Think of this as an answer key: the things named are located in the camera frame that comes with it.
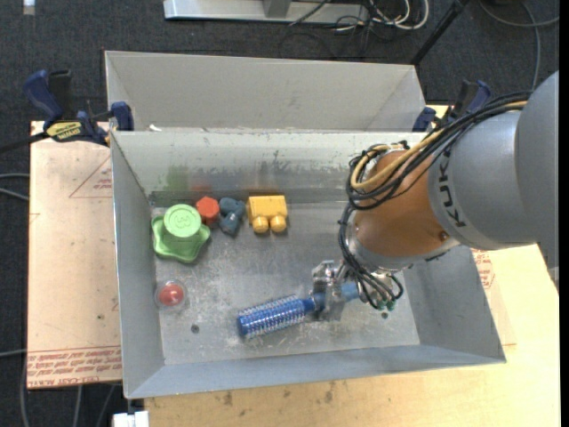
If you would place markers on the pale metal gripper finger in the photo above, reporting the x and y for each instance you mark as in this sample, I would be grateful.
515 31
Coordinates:
321 283
331 311

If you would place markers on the blue round hairbrush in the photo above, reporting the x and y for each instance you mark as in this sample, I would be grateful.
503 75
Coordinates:
271 317

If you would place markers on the grey metal bin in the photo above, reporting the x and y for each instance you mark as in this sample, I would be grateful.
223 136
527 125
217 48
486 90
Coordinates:
266 256

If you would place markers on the yellow toy building block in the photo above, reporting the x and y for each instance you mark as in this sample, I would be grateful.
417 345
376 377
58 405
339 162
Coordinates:
266 209

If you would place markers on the blue-grey toy pipe piece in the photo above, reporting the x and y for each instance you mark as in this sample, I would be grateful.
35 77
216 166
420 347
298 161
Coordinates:
232 218

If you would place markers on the red hexagonal toy piece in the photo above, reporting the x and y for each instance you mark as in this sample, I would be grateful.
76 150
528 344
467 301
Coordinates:
207 209

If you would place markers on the green star-shaped dish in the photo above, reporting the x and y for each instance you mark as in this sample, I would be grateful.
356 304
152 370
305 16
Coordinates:
178 249

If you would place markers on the light green round cup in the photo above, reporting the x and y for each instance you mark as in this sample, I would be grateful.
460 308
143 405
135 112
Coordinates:
182 225

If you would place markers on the red ball in clear dome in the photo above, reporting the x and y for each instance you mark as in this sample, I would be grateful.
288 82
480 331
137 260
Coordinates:
170 295

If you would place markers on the brown cardboard board, red print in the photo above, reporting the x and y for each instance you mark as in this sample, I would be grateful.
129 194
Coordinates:
71 256

